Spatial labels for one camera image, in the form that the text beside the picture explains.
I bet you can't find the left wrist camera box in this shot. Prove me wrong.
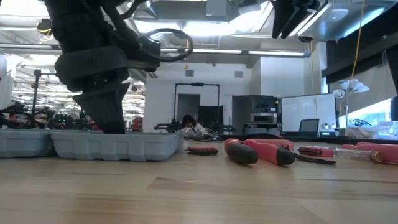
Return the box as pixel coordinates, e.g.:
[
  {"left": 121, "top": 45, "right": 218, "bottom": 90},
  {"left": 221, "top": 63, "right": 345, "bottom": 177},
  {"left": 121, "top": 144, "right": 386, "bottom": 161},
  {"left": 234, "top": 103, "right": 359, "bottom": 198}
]
[{"left": 135, "top": 34, "right": 162, "bottom": 62}]

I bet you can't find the silver oven appliance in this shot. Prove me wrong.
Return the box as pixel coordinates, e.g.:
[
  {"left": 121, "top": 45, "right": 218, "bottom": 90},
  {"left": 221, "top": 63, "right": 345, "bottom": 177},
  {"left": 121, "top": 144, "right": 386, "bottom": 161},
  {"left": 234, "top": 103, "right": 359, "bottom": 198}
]
[{"left": 250, "top": 112, "right": 277, "bottom": 124}]

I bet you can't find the small red black tool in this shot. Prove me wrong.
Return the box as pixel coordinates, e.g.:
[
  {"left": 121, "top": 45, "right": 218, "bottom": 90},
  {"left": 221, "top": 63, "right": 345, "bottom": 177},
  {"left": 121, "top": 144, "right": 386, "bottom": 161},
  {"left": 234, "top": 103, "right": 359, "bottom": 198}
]
[{"left": 186, "top": 146, "right": 219, "bottom": 156}]

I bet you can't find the black looped cable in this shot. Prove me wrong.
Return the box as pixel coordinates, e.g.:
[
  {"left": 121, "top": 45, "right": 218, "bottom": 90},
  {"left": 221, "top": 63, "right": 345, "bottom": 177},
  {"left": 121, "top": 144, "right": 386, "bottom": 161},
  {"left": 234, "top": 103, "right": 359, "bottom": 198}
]
[{"left": 144, "top": 27, "right": 194, "bottom": 62}]

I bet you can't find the black work glove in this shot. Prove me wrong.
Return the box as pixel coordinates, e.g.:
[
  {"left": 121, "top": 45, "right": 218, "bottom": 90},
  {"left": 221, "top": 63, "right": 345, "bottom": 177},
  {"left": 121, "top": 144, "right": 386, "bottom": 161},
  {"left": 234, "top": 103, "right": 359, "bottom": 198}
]
[{"left": 219, "top": 133, "right": 284, "bottom": 141}]

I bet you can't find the pink thick-handled tool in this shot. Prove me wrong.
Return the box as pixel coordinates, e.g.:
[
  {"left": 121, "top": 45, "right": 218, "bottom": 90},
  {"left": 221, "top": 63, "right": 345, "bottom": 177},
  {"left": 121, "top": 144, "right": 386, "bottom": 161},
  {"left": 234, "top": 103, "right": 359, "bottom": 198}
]
[{"left": 341, "top": 143, "right": 398, "bottom": 165}]

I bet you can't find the pink tool handle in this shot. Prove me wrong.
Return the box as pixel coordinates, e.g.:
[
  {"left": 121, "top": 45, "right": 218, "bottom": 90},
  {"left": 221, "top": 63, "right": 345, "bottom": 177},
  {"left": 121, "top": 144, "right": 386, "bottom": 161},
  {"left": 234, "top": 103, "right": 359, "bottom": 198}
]
[{"left": 224, "top": 138, "right": 295, "bottom": 166}]

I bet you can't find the clear plastic bag pile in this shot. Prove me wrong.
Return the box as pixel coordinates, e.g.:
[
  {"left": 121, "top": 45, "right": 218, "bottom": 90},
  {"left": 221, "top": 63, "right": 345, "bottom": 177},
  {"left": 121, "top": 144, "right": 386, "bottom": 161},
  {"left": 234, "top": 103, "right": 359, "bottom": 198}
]
[{"left": 341, "top": 119, "right": 398, "bottom": 141}]

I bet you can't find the black cable bundle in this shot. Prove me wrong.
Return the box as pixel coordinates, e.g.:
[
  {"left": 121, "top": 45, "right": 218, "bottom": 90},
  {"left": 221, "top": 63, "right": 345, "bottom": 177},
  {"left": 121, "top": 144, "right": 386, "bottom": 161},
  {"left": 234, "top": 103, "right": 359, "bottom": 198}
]
[{"left": 349, "top": 118, "right": 373, "bottom": 128}]

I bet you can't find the black round ceiling fixture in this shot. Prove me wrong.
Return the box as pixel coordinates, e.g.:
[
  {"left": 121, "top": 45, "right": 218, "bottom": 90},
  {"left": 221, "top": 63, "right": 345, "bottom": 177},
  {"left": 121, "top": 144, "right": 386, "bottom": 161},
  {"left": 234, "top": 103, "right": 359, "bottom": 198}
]
[{"left": 35, "top": 18, "right": 53, "bottom": 35}]

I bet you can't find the person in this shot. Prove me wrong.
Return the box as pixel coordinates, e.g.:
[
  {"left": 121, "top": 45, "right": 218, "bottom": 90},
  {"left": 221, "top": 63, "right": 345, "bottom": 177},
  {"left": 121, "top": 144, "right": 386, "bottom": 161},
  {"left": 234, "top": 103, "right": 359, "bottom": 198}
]
[{"left": 179, "top": 114, "right": 209, "bottom": 139}]

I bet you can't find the black equipment cabinet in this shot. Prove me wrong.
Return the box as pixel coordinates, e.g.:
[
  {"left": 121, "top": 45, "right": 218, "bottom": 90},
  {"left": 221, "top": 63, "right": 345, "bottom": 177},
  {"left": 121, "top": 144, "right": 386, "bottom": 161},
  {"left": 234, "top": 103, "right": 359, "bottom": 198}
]
[{"left": 248, "top": 95, "right": 280, "bottom": 135}]

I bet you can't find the black rig frame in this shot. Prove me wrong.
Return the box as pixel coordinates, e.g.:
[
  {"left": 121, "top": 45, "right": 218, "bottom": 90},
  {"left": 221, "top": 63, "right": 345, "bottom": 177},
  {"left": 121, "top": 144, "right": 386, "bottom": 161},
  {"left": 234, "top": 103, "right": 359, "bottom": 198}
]
[
  {"left": 173, "top": 82, "right": 221, "bottom": 131},
  {"left": 30, "top": 68, "right": 63, "bottom": 125}
]

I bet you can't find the long tube ceiling light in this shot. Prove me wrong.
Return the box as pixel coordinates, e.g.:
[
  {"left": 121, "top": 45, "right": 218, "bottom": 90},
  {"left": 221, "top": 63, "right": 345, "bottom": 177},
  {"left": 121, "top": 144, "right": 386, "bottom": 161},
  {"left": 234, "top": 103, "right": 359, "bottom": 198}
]
[{"left": 0, "top": 43, "right": 308, "bottom": 57}]

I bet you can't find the white ceiling disc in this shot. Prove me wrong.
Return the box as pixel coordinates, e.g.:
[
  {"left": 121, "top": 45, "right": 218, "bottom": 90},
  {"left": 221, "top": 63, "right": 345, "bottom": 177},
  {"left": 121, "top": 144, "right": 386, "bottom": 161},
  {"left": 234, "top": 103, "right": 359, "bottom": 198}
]
[{"left": 326, "top": 7, "right": 349, "bottom": 22}]

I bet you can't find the yellow ceiling drop cord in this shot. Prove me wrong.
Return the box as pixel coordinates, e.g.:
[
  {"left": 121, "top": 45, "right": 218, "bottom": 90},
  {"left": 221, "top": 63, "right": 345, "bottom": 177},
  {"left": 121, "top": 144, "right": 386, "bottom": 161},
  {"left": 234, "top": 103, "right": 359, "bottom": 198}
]
[{"left": 183, "top": 39, "right": 190, "bottom": 70}]

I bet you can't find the whiteboard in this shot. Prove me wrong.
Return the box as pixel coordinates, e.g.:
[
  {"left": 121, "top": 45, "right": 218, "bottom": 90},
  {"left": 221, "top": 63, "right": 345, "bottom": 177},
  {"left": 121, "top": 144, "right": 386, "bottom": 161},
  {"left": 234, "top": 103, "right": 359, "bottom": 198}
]
[{"left": 279, "top": 93, "right": 337, "bottom": 133}]

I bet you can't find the grey plastic tool case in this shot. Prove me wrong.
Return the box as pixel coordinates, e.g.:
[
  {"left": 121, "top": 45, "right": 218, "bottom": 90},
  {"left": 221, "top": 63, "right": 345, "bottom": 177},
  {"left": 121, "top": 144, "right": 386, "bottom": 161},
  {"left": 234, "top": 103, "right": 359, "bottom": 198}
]
[{"left": 0, "top": 129, "right": 185, "bottom": 162}]

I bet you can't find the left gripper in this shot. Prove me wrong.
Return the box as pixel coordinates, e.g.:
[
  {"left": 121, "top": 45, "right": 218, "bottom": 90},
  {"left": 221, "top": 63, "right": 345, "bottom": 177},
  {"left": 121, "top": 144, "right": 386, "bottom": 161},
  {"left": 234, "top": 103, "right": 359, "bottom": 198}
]
[{"left": 55, "top": 46, "right": 160, "bottom": 134}]

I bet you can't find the red tool cabinet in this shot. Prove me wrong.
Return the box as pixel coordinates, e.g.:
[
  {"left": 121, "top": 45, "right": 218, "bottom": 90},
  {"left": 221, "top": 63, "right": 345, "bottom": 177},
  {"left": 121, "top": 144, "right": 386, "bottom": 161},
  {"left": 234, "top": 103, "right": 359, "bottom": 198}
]
[{"left": 132, "top": 116, "right": 144, "bottom": 131}]

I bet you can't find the yellow hanging cable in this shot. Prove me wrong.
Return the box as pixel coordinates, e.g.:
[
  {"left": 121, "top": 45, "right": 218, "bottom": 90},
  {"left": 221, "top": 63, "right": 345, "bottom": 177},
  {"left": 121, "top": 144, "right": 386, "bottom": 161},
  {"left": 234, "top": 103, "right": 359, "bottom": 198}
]
[{"left": 350, "top": 0, "right": 365, "bottom": 80}]

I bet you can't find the white multi-head floor lamp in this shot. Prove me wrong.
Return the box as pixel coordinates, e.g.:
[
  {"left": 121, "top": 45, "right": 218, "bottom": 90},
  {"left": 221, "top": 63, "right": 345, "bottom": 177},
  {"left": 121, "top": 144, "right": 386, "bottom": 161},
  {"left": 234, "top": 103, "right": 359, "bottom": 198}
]
[{"left": 332, "top": 78, "right": 371, "bottom": 137}]

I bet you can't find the grey mesh office chair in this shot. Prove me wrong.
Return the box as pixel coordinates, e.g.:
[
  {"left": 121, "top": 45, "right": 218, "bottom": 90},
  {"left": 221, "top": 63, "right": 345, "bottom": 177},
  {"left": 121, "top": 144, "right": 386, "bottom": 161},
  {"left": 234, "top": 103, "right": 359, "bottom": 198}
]
[{"left": 298, "top": 118, "right": 320, "bottom": 136}]

